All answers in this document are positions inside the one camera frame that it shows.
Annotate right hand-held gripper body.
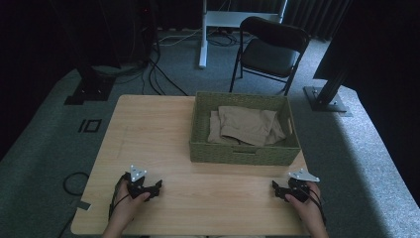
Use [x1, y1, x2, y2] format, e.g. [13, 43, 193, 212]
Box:
[284, 168, 321, 203]

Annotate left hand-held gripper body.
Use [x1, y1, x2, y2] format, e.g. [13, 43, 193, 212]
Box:
[123, 164, 157, 201]

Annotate green woven basket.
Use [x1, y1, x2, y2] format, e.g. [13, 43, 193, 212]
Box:
[188, 90, 302, 167]

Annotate khaki pants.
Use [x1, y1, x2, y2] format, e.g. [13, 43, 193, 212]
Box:
[207, 105, 287, 148]

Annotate person's right hand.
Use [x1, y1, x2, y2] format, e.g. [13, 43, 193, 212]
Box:
[284, 180, 327, 227]

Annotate person's left hand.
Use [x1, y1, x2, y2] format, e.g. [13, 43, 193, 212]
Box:
[110, 178, 152, 227]

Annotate grey tape piece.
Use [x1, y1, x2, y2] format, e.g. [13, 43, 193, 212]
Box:
[76, 199, 92, 212]

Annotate black metal stand with base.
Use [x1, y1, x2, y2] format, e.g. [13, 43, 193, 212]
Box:
[302, 33, 353, 117]
[63, 0, 117, 106]

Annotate black folding chair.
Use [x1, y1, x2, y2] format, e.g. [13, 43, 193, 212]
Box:
[228, 15, 311, 97]

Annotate dark equipment cabinet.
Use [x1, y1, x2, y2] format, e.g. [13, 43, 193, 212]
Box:
[122, 0, 158, 65]

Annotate dark curtain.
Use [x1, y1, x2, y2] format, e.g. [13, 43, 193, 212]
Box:
[282, 0, 352, 42]

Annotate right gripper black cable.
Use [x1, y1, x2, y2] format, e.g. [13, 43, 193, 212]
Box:
[296, 184, 328, 226]

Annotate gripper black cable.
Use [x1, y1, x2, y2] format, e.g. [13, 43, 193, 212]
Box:
[296, 184, 328, 226]
[108, 173, 132, 222]

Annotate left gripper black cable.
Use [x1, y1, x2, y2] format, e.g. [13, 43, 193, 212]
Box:
[108, 173, 132, 222]

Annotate black cable loop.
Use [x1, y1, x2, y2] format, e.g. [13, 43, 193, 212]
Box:
[62, 172, 90, 196]

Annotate black floor cables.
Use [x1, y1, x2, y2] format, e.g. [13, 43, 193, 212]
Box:
[115, 29, 190, 97]

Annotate white floor cable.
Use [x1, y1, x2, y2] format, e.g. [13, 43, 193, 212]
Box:
[157, 27, 203, 48]

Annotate white metal desk frame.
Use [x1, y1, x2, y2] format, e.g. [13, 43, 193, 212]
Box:
[197, 0, 289, 69]

